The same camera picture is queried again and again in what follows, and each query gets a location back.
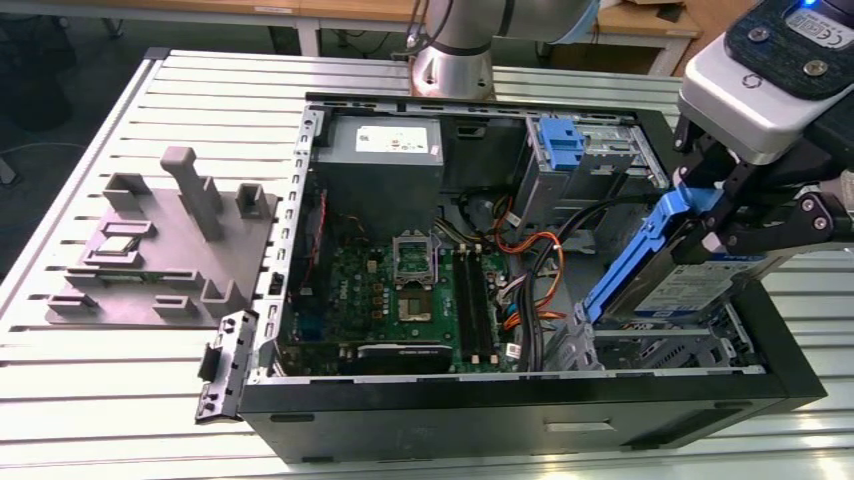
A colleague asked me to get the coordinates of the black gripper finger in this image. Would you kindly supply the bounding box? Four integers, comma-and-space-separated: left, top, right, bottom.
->
671, 115, 756, 247
714, 191, 843, 253

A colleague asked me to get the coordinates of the hard disk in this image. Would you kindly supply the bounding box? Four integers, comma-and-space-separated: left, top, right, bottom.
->
575, 183, 779, 321

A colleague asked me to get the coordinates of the silver disk bay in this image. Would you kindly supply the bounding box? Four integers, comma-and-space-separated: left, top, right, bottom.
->
543, 319, 766, 374

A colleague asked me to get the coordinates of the brown wooden cabinet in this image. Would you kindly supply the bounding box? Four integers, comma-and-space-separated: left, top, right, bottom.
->
679, 0, 766, 81

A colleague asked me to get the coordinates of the blue drive latch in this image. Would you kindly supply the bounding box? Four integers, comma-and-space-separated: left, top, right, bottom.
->
540, 118, 587, 171

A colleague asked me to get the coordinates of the silver drive cage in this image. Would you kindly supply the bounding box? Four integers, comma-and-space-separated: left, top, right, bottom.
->
516, 113, 668, 226

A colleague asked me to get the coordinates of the small wooden desk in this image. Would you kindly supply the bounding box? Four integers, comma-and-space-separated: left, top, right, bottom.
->
532, 0, 706, 76

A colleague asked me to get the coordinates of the black RAM slot bank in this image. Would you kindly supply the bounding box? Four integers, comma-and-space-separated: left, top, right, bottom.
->
451, 243, 501, 366

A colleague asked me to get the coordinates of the CPU socket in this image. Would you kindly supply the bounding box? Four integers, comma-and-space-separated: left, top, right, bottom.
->
389, 228, 440, 291

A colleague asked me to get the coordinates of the grey power supply unit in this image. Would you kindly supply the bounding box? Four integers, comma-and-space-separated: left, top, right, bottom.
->
312, 114, 445, 236

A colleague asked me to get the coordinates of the square board chip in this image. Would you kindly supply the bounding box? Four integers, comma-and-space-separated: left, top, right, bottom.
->
397, 293, 435, 325

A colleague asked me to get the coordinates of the green motherboard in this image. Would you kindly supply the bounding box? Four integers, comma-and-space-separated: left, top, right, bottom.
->
279, 234, 528, 376

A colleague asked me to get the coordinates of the black PC case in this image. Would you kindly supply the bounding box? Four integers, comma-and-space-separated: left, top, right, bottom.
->
236, 91, 828, 464

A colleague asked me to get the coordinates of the black graphics card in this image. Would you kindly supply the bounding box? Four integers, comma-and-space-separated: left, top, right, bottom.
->
336, 342, 459, 376

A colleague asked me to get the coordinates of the grey parts rack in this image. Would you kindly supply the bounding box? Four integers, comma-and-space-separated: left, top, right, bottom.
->
42, 146, 285, 329

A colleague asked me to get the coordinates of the long wooden desk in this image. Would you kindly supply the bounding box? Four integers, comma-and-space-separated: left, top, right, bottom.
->
0, 0, 428, 57

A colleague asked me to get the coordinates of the green RAM stick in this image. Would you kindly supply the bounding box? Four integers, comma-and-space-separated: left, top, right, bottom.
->
97, 269, 165, 283

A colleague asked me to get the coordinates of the silver CPU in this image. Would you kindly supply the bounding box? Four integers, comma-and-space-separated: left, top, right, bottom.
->
92, 234, 142, 258

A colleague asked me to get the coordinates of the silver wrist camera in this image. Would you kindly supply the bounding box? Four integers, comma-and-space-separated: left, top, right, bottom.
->
676, 0, 854, 166

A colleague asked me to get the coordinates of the orange red wire loop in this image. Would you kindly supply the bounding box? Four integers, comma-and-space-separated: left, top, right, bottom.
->
495, 228, 568, 331

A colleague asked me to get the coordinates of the white purple wire bundle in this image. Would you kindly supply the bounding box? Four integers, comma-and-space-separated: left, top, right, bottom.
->
496, 277, 535, 314

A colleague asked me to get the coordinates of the thin red wire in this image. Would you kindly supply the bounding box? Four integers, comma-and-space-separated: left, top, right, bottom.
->
296, 189, 329, 296

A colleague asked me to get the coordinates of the grey expansion latch bracket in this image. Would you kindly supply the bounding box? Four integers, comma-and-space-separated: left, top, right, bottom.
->
193, 308, 261, 426

